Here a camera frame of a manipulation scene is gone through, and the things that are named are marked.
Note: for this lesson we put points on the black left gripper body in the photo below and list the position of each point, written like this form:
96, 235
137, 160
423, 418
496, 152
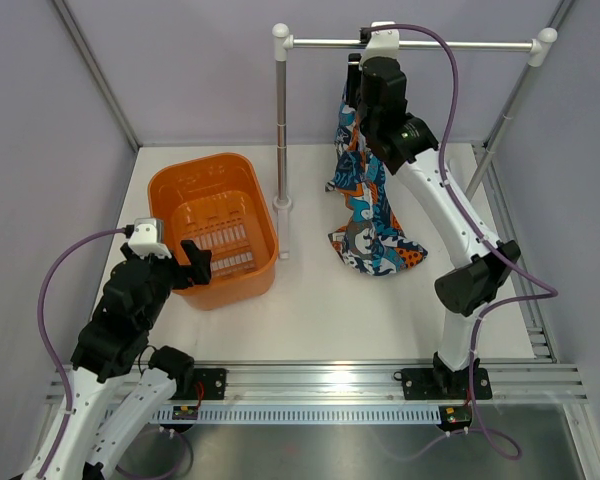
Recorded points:
162, 273

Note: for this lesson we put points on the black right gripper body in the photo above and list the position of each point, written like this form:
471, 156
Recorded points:
366, 124

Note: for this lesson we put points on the colourful patterned shorts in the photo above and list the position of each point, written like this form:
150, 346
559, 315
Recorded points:
372, 241

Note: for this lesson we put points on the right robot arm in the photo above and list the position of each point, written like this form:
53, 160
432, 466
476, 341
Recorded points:
481, 261

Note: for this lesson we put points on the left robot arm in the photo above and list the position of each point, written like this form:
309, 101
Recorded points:
82, 443

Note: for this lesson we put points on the orange plastic basket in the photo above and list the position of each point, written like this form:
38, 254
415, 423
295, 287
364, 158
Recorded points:
217, 203

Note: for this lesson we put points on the silver clothes rack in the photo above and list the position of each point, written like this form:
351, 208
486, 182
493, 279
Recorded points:
536, 48

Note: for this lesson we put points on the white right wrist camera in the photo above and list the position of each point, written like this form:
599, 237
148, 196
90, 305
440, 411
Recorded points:
381, 39

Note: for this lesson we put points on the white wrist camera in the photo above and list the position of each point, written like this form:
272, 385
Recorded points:
381, 39
147, 239

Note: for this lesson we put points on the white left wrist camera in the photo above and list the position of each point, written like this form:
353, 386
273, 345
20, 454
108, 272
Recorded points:
147, 239

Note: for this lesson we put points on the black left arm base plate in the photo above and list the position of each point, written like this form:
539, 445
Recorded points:
210, 383

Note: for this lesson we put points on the white slotted cable duct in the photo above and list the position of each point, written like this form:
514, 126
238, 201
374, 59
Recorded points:
297, 415

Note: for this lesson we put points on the aluminium mounting rail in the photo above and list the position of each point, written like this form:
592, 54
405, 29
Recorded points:
376, 382

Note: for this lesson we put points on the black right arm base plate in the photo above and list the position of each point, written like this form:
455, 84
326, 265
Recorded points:
420, 384

